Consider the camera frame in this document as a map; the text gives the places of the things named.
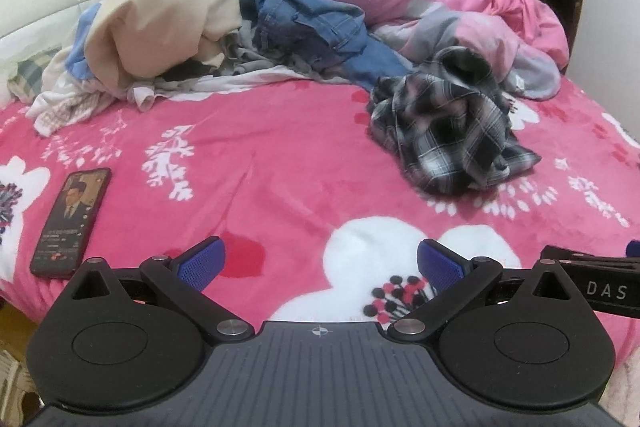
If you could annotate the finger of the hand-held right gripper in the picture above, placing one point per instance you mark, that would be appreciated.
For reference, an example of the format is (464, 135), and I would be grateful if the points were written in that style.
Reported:
(590, 255)

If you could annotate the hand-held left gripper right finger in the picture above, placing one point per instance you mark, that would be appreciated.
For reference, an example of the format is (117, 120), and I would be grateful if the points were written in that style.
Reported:
(440, 267)

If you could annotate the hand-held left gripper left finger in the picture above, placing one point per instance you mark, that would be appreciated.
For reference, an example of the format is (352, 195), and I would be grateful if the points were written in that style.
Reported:
(202, 264)

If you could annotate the black white plaid shirt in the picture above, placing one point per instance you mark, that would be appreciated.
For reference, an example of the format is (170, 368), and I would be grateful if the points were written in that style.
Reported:
(450, 132)

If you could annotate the pink floral blanket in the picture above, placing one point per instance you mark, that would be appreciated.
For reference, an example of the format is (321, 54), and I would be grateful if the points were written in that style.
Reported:
(280, 167)

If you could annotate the black smartphone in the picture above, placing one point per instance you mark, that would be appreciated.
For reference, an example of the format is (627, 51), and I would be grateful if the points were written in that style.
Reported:
(72, 219)

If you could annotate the white patterned cloth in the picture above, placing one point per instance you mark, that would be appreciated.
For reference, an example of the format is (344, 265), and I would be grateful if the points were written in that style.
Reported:
(65, 107)

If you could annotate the grey cloth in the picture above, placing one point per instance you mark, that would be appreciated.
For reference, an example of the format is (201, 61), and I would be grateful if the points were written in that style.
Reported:
(255, 57)

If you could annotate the light blue white cloth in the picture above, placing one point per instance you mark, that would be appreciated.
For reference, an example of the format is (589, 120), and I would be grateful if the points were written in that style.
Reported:
(80, 52)

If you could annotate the cream garment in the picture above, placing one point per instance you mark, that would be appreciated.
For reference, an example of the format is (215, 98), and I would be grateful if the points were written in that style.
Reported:
(165, 17)

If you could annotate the checked pillow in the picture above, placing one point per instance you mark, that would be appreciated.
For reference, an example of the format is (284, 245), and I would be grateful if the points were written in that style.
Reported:
(32, 74)

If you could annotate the blue jeans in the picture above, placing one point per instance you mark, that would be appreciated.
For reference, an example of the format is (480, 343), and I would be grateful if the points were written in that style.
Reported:
(310, 22)

